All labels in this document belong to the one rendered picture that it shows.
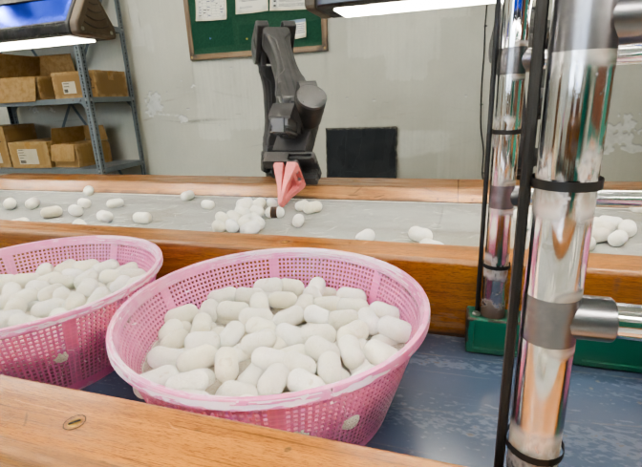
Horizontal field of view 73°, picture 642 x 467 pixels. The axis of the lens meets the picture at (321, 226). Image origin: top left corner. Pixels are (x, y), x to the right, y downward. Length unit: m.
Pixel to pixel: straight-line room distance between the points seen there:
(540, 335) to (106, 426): 0.23
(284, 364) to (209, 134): 2.80
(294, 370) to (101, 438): 0.13
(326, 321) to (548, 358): 0.24
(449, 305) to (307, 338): 0.18
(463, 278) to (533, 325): 0.28
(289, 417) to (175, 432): 0.07
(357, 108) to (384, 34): 0.43
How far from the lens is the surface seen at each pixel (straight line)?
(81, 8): 0.80
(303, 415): 0.29
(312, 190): 0.88
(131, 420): 0.29
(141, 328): 0.43
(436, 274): 0.49
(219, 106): 3.06
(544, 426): 0.24
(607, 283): 0.51
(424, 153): 2.72
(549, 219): 0.20
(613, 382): 0.50
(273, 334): 0.39
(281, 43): 1.04
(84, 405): 0.32
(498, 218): 0.44
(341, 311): 0.41
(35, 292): 0.59
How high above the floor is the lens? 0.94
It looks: 17 degrees down
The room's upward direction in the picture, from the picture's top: 2 degrees counter-clockwise
